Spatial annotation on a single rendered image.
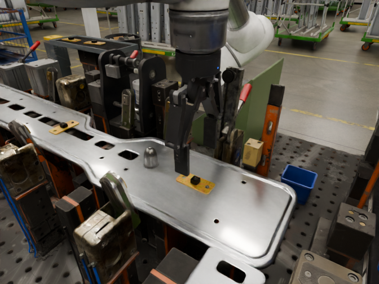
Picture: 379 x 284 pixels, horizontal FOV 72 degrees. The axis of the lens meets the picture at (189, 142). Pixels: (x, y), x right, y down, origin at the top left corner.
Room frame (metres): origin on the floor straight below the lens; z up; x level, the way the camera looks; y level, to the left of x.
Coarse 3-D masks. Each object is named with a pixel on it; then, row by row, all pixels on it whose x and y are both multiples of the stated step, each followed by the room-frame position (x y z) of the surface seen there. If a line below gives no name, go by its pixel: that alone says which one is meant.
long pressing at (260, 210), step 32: (0, 96) 0.94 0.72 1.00; (32, 96) 0.93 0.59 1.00; (32, 128) 0.69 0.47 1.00; (96, 160) 0.53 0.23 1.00; (128, 160) 0.53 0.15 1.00; (160, 160) 0.53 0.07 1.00; (192, 160) 0.53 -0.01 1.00; (160, 192) 0.41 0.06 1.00; (192, 192) 0.41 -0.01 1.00; (224, 192) 0.41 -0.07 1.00; (256, 192) 0.41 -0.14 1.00; (288, 192) 0.41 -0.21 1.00; (192, 224) 0.33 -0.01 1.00; (224, 224) 0.33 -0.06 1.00; (256, 224) 0.33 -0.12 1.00; (288, 224) 0.33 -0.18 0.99; (256, 256) 0.26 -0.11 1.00
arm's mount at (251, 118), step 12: (264, 72) 1.04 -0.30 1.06; (276, 72) 1.19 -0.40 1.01; (252, 84) 0.94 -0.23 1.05; (264, 84) 1.06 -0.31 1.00; (276, 84) 1.22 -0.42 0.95; (252, 96) 0.96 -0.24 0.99; (264, 96) 1.08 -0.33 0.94; (252, 108) 0.97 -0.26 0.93; (264, 108) 1.11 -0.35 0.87; (240, 120) 0.96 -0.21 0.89; (252, 120) 0.99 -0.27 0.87; (264, 120) 1.14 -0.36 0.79; (192, 132) 1.09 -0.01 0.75; (252, 132) 1.01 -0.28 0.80
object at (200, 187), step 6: (180, 174) 0.47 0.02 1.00; (192, 174) 0.47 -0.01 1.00; (180, 180) 0.45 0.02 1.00; (186, 180) 0.45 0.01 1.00; (192, 180) 0.44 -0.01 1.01; (198, 180) 0.44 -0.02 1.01; (204, 180) 0.45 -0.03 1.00; (192, 186) 0.43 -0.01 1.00; (198, 186) 0.43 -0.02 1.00; (204, 186) 0.43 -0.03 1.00; (210, 186) 0.43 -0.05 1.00; (204, 192) 0.41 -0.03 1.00
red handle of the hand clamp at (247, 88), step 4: (248, 84) 0.65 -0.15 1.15; (244, 88) 0.65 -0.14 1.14; (248, 88) 0.64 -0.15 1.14; (244, 92) 0.63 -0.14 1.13; (248, 92) 0.64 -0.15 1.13; (240, 96) 0.63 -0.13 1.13; (244, 96) 0.63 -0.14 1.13; (240, 100) 0.62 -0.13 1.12; (244, 100) 0.62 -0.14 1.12; (240, 104) 0.61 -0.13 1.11; (240, 108) 0.61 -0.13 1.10; (228, 124) 0.57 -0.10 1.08; (224, 128) 0.56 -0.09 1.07; (224, 132) 0.55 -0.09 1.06
